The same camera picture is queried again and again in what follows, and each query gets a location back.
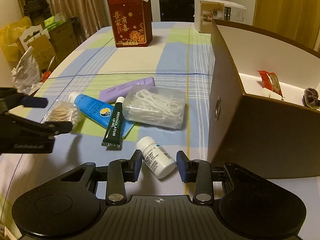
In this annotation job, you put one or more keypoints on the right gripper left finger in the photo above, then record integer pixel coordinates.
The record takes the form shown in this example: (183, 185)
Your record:
(119, 172)

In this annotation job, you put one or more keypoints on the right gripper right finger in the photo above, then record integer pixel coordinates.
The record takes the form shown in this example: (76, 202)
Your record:
(198, 172)

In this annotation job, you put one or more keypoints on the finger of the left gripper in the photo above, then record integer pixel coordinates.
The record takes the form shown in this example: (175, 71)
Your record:
(34, 102)
(53, 128)

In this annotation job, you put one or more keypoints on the cotton swab pack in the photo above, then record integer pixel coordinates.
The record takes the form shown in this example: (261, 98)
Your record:
(64, 111)

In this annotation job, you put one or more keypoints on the dark green lip gel tube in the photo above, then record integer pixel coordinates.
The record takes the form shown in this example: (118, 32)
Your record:
(112, 135)

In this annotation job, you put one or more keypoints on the white pill bottle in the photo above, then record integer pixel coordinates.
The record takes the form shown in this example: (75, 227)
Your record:
(160, 163)

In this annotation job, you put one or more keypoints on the blue cream tube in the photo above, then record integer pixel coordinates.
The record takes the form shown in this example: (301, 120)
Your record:
(94, 109)

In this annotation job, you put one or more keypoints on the purple cream tube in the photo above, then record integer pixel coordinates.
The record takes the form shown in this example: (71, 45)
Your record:
(110, 95)

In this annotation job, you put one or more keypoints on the clear floss pick box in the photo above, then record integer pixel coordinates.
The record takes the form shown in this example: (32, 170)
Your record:
(155, 106)

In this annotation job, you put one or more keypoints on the plastic bag of swabs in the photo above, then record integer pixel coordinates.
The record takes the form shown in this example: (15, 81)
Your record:
(26, 76)

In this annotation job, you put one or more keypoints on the yellow plastic bag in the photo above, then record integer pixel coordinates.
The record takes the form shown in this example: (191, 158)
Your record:
(9, 37)

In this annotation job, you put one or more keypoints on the stacked cardboard boxes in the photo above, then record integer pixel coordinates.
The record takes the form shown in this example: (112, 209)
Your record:
(51, 46)

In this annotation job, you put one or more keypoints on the brown cardboard storage box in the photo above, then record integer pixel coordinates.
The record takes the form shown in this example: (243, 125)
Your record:
(275, 137)

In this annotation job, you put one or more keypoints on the folding step ladder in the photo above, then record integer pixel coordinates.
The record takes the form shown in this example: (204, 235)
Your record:
(37, 10)

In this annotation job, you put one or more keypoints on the red snack packet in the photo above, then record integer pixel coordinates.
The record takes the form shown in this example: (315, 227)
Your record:
(270, 81)

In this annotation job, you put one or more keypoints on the checkered tablecloth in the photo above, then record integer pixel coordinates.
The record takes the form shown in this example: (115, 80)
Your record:
(177, 58)

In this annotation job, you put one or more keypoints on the brown curtain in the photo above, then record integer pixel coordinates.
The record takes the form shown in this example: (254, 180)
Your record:
(91, 14)

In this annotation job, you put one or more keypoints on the dark scrunchie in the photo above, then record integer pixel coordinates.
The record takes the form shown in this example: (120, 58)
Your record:
(311, 98)

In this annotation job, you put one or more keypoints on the red gift box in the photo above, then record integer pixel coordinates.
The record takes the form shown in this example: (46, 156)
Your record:
(131, 22)

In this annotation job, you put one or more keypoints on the white product box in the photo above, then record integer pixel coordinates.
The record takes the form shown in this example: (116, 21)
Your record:
(206, 11)

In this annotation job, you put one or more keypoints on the wooden door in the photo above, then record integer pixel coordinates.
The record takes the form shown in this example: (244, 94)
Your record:
(294, 19)

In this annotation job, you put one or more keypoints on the orange handled screwdriver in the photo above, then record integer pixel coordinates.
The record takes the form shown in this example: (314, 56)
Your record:
(47, 73)

